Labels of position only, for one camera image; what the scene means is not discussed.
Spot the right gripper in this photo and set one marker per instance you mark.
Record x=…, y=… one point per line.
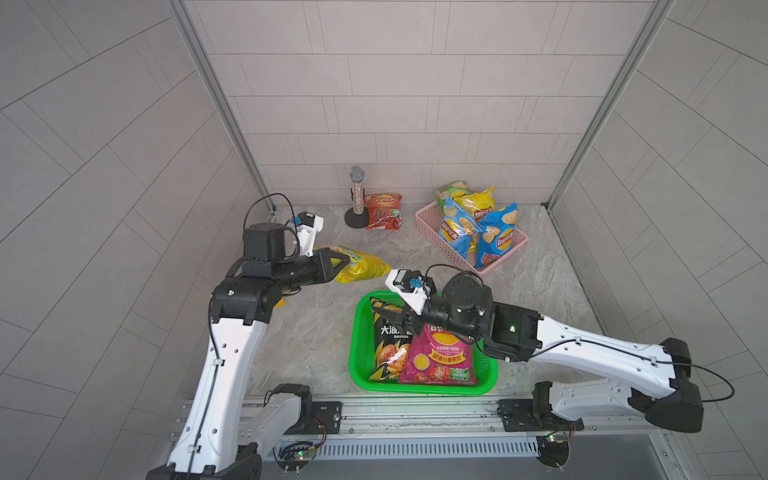
x=401, y=319

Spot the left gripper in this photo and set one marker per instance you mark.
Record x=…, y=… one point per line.
x=322, y=271

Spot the black orange snack bag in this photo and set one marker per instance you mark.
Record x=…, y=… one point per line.
x=390, y=357

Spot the yellow chips bag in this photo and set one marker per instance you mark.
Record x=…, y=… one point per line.
x=362, y=266
x=478, y=204

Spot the green plastic basket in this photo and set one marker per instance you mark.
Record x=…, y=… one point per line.
x=361, y=359

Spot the pink chips bag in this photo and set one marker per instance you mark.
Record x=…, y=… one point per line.
x=437, y=357

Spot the red chips bag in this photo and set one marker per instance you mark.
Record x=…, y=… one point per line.
x=384, y=211

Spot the light blue chips bag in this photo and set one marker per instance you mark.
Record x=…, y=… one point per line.
x=457, y=227

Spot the green cucumber chips bag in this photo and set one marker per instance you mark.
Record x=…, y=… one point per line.
x=454, y=190

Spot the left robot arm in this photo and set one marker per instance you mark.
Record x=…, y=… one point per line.
x=276, y=259

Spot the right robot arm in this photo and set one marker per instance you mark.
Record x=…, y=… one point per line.
x=651, y=381

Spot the glass jar on stand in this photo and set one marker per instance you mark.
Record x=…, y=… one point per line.
x=357, y=216

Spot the left circuit board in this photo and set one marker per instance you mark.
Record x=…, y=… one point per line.
x=295, y=457

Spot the circuit board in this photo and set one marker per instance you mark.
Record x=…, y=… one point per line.
x=295, y=457
x=553, y=451

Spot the right circuit board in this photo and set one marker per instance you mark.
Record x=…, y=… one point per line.
x=553, y=451

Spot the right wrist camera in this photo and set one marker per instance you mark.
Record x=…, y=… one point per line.
x=414, y=288

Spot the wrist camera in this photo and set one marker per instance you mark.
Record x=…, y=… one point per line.
x=308, y=225
x=414, y=288

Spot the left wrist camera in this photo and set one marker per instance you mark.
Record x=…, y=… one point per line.
x=308, y=225

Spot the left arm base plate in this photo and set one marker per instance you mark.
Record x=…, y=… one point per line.
x=324, y=417

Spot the aluminium rail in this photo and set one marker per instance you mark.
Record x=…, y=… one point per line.
x=369, y=416

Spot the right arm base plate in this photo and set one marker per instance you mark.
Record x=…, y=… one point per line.
x=519, y=415

